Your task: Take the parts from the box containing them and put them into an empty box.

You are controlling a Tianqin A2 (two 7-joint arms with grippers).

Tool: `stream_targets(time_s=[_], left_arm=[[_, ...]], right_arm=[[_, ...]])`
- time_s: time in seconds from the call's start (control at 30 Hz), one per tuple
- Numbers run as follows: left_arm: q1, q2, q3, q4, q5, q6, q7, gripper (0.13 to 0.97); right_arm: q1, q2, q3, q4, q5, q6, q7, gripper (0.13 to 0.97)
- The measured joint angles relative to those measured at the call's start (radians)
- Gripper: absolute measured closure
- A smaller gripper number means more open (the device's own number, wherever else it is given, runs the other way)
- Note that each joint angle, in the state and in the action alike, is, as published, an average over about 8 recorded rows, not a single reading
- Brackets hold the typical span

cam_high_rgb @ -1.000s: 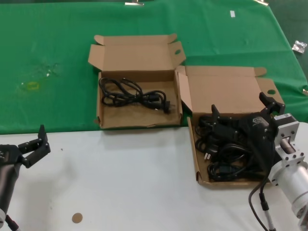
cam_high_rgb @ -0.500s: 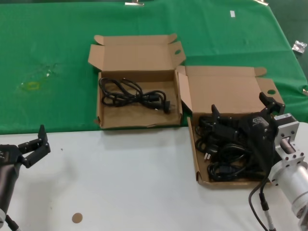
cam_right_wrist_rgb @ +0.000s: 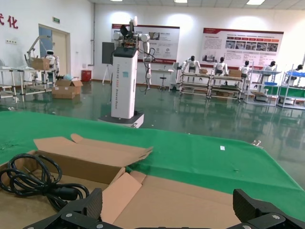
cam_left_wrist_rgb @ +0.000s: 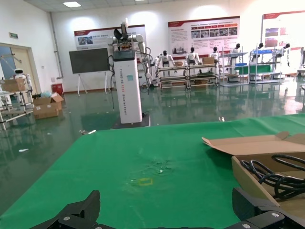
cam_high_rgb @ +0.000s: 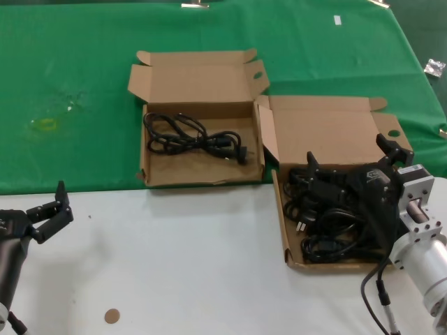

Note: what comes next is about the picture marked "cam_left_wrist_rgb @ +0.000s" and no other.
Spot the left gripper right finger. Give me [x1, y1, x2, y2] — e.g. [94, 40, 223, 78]
[224, 187, 305, 229]

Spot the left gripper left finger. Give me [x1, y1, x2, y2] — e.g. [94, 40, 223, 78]
[30, 190, 101, 229]

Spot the black power cable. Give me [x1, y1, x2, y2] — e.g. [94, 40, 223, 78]
[240, 154, 305, 201]

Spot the cardboard box oval flap hole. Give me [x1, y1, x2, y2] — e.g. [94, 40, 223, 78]
[201, 131, 305, 217]

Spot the closed cardboard box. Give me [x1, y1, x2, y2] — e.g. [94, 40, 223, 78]
[33, 108, 60, 120]

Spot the open cardboard box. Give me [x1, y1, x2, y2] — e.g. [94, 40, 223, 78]
[32, 93, 65, 111]

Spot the cardboard box on rack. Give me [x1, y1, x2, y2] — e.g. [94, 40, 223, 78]
[0, 78, 27, 93]

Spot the green table cloth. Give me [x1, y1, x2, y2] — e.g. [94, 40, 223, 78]
[0, 114, 305, 229]

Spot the yellow tape square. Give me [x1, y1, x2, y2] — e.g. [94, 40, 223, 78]
[138, 177, 153, 187]

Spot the white tube rack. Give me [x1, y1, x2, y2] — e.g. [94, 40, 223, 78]
[0, 78, 35, 131]

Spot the shelf rack with green cloth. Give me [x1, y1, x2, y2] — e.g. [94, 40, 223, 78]
[248, 48, 287, 84]

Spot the metal shelving rack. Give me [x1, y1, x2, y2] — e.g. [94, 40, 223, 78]
[187, 62, 220, 89]

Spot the dark screen on stand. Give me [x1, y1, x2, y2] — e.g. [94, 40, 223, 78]
[68, 47, 109, 94]

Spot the small white round-head robot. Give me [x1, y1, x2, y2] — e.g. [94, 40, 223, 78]
[9, 67, 33, 96]

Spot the silver shelf rack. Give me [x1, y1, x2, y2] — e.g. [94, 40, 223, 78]
[219, 51, 249, 87]

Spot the white black humanoid robot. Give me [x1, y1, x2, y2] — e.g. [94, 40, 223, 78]
[229, 42, 242, 63]
[185, 46, 203, 67]
[154, 50, 176, 73]
[209, 46, 222, 64]
[252, 42, 265, 60]
[279, 42, 292, 68]

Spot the beige door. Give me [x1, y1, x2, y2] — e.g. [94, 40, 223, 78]
[0, 42, 37, 96]

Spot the red white info board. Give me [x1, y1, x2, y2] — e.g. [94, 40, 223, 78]
[73, 23, 147, 50]

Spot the wide red white poster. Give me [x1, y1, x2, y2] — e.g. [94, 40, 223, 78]
[167, 15, 241, 57]

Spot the poster with red photos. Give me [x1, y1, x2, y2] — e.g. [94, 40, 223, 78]
[261, 10, 305, 49]

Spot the white pedestal robot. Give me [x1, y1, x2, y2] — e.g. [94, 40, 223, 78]
[106, 18, 153, 130]

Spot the black frame workbench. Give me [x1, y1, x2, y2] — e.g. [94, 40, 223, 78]
[157, 64, 189, 90]

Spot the white wall pipe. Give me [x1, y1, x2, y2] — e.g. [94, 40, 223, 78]
[49, 11, 65, 80]

